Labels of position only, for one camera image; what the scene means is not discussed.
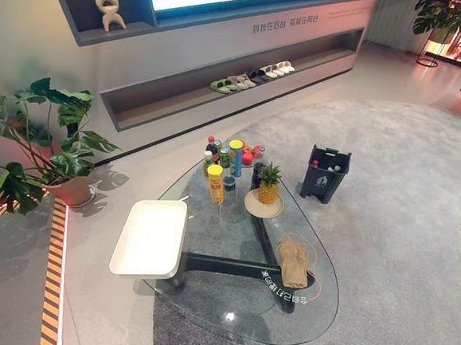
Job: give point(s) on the green slipper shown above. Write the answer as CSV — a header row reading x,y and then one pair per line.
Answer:
x,y
228,83
219,87

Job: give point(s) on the green chips can yellow lid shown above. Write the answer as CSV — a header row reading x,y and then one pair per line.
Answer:
x,y
236,159

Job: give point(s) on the terracotta plant pot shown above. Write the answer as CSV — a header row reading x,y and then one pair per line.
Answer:
x,y
71,191

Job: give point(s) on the large monstera plant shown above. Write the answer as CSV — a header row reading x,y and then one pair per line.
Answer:
x,y
70,106

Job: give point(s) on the grey carpet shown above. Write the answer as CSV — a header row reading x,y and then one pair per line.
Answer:
x,y
400,242

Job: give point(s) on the beige round plate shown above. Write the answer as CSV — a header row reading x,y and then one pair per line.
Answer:
x,y
261,209

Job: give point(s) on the black table frame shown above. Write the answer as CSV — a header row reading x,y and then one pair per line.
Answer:
x,y
223,264

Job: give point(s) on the beige abstract sculpture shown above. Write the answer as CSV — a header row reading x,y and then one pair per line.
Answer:
x,y
109,13

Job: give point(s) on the white rectangular basket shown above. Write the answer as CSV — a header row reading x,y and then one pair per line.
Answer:
x,y
149,238

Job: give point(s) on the black slipper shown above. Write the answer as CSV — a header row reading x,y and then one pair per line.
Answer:
x,y
256,77
262,74

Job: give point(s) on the grey television wall cabinet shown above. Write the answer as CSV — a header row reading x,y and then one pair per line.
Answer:
x,y
209,39

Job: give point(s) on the monstera plant on stand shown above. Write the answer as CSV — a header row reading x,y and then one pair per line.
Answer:
x,y
446,13

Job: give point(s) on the cola bottle red cap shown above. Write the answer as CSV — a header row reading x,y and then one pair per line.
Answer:
x,y
211,149

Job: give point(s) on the green bottle white cap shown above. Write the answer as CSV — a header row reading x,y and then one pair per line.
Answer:
x,y
207,163

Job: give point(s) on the black trash bin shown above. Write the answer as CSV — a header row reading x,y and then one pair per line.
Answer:
x,y
319,183

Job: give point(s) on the red round fruit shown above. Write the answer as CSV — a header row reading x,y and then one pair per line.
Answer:
x,y
248,158

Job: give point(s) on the brown cloth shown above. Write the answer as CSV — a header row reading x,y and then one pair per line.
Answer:
x,y
293,265

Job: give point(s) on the pineapple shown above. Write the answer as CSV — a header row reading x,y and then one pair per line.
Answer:
x,y
268,191

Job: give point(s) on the black bottle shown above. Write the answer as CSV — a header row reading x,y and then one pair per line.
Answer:
x,y
257,176

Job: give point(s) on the crushed clear bottle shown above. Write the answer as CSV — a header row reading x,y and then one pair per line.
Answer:
x,y
334,168

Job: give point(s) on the white slipper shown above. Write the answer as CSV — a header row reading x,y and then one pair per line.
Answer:
x,y
282,68
288,65

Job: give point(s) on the dark drink can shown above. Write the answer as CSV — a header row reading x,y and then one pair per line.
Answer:
x,y
229,183

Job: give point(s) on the green drink can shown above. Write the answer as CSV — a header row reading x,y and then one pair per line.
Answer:
x,y
224,158

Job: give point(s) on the cream slipper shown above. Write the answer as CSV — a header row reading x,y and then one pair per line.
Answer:
x,y
270,72
276,70

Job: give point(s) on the grey beige slipper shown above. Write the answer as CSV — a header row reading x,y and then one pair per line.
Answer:
x,y
237,83
247,80

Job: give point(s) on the yellow black striped strip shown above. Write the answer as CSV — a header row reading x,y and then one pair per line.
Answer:
x,y
53,278

